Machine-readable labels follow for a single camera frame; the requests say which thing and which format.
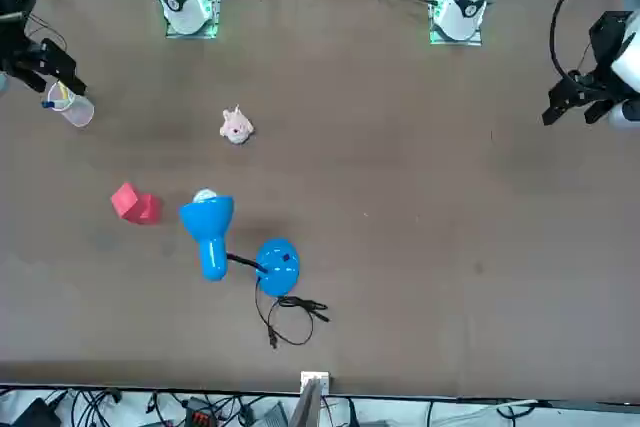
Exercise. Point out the grey aluminium camera post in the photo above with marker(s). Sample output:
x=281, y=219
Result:
x=305, y=407

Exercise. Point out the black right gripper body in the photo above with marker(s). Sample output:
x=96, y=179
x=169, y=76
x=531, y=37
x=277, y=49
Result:
x=15, y=17

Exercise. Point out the red rectangular block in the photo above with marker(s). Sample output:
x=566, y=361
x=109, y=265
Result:
x=135, y=207

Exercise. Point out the white marker blue cap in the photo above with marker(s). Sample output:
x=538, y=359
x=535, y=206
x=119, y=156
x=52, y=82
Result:
x=48, y=105

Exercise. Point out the black power adapter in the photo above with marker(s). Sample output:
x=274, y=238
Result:
x=37, y=412

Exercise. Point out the clear plastic cup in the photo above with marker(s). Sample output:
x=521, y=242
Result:
x=77, y=112

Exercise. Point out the black device with red ports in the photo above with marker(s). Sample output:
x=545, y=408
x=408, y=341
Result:
x=200, y=414

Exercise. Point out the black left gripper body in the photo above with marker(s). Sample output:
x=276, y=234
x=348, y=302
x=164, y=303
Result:
x=610, y=37

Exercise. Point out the white post bracket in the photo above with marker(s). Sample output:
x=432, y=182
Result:
x=314, y=376

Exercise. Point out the blue desk lamp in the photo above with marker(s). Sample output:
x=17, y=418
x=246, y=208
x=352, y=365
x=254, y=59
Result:
x=207, y=227

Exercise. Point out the pink plush toy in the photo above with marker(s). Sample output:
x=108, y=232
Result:
x=235, y=127

